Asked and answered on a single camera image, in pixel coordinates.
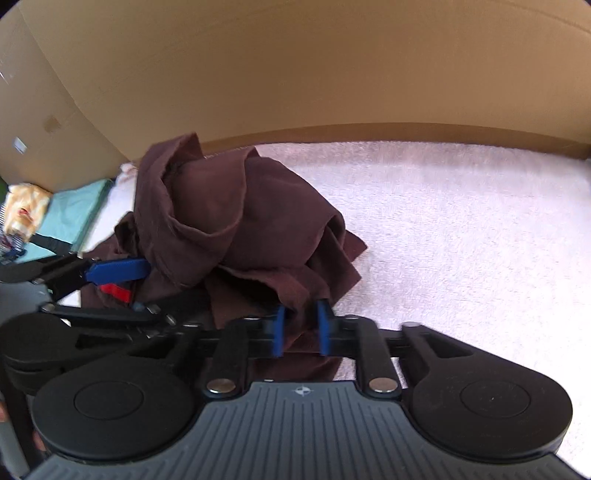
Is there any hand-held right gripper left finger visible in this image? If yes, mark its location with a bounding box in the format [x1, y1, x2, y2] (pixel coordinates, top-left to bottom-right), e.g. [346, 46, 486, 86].
[161, 306, 286, 399]

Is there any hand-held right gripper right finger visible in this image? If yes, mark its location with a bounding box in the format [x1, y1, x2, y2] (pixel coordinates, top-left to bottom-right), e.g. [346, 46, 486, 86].
[316, 299, 476, 400]

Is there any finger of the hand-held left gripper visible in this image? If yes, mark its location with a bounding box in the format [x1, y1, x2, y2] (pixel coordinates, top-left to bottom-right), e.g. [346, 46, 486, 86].
[39, 301, 178, 356]
[0, 252, 151, 302]

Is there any maroon hoodie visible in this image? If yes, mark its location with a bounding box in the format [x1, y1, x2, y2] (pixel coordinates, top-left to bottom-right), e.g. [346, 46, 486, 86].
[81, 133, 369, 383]

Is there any teal cloth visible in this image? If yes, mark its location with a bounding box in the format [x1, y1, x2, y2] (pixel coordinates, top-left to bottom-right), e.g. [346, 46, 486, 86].
[14, 179, 115, 266]

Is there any yellow patterned cloth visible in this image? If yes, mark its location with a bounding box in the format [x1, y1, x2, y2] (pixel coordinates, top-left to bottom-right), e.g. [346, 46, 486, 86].
[4, 183, 51, 243]

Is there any pink fleece blanket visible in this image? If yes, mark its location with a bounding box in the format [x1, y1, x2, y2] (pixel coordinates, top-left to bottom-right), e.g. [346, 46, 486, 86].
[60, 141, 591, 467]

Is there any black strap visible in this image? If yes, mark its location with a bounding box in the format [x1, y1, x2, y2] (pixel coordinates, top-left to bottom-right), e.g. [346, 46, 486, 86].
[31, 232, 78, 256]

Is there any brown cardboard wall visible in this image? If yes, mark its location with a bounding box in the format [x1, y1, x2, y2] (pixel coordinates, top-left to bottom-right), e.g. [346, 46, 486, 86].
[0, 0, 591, 195]

